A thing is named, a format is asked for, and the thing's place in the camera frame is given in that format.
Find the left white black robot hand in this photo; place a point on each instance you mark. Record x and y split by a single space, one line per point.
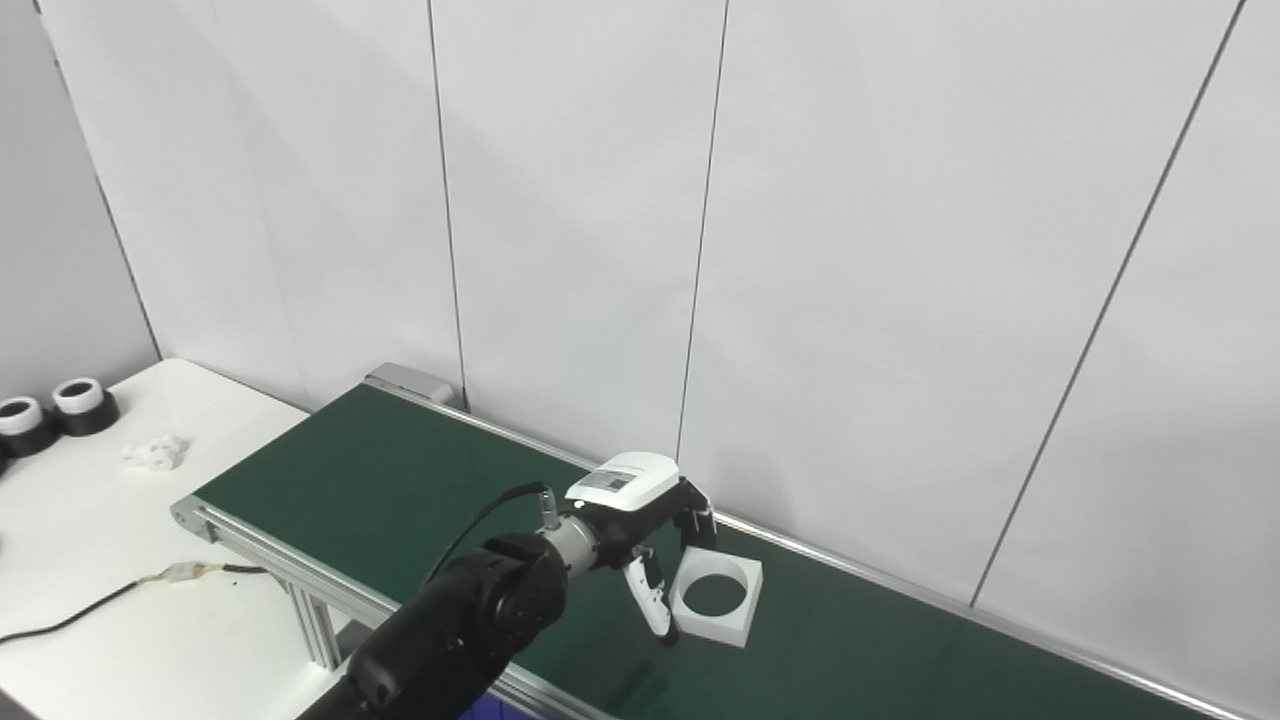
630 500

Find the white square part round hole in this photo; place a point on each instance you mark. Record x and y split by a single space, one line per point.
745 610

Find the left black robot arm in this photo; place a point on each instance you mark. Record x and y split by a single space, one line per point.
470 620

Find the grey conveyor motor housing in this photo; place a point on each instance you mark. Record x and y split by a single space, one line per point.
410 382

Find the blue plastic bin white parts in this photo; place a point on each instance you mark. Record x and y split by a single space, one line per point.
490 710

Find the small white plastic part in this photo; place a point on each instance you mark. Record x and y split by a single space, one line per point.
155 453

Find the green conveyor belt aluminium frame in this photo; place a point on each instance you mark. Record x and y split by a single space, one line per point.
400 480

